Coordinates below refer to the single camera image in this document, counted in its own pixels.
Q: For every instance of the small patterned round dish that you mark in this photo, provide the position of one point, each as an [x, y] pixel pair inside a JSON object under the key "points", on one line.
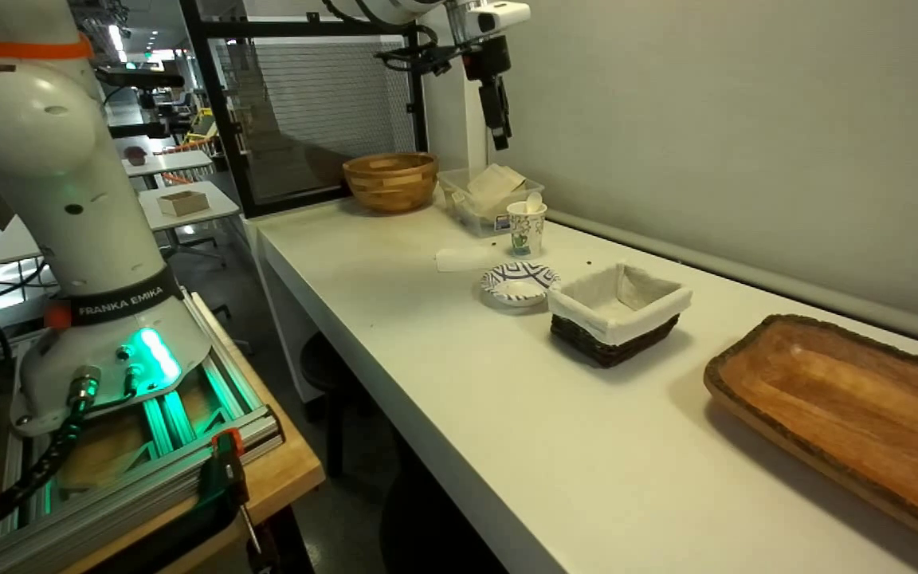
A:
{"points": [[518, 287]]}

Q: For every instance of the white background table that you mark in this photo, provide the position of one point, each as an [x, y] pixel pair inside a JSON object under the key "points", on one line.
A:
{"points": [[214, 201]]}

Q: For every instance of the clear plastic container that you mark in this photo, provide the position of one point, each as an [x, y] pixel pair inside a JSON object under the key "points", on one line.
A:
{"points": [[475, 212]]}

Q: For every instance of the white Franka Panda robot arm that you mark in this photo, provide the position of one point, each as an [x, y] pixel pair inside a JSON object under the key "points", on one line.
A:
{"points": [[66, 191]]}

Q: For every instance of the small clear glass cup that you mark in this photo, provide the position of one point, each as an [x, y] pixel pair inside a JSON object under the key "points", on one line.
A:
{"points": [[528, 228]]}

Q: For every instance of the dark box with white liner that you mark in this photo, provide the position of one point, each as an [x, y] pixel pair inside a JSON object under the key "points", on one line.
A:
{"points": [[619, 307]]}

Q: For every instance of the large wooden bowl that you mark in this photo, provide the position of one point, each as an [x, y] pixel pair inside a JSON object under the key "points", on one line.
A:
{"points": [[391, 179]]}

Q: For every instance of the small wooden background box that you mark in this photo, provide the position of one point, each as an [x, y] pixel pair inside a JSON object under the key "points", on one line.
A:
{"points": [[184, 201]]}

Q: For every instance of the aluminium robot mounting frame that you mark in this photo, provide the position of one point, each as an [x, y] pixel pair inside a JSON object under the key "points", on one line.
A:
{"points": [[178, 418]]}

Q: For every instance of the black metal window frame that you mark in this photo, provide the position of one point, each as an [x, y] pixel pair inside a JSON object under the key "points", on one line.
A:
{"points": [[229, 129]]}

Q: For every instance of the rectangular wooden tray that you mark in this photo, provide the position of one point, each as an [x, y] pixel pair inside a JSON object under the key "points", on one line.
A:
{"points": [[852, 415]]}

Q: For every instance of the wooden base board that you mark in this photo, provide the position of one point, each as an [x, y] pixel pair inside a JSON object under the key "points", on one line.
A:
{"points": [[286, 473]]}

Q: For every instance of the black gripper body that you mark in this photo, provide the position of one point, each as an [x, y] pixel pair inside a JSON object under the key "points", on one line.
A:
{"points": [[490, 66]]}

